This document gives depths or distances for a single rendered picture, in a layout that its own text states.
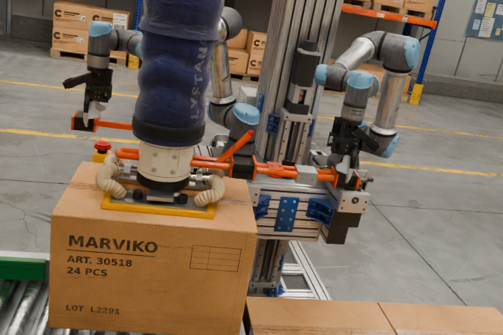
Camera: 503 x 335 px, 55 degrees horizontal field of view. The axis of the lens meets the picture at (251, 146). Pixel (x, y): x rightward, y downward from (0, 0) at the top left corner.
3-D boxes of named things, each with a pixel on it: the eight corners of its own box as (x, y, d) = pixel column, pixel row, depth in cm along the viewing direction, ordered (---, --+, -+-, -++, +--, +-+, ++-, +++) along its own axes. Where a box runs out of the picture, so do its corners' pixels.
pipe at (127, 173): (102, 195, 145) (102, 178, 143) (115, 163, 168) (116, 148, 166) (215, 206, 150) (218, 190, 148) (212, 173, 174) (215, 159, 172)
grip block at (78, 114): (70, 130, 172) (71, 117, 170) (76, 123, 180) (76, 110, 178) (95, 133, 173) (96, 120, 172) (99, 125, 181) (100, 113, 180)
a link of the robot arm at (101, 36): (119, 25, 165) (95, 23, 159) (116, 57, 169) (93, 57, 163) (108, 21, 170) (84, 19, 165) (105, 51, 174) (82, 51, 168)
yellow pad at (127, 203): (99, 209, 144) (101, 194, 143) (105, 194, 154) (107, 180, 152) (213, 220, 150) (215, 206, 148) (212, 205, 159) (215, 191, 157)
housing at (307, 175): (295, 184, 161) (298, 171, 159) (291, 175, 167) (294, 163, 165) (315, 186, 162) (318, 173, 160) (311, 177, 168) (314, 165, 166)
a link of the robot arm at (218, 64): (226, 135, 212) (211, 10, 184) (206, 124, 222) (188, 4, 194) (247, 125, 219) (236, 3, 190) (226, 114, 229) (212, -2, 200)
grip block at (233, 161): (229, 179, 156) (231, 161, 154) (227, 167, 165) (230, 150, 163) (254, 182, 157) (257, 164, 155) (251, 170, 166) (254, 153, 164)
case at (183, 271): (47, 328, 151) (50, 214, 137) (77, 256, 188) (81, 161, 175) (238, 339, 160) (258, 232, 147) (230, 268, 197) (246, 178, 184)
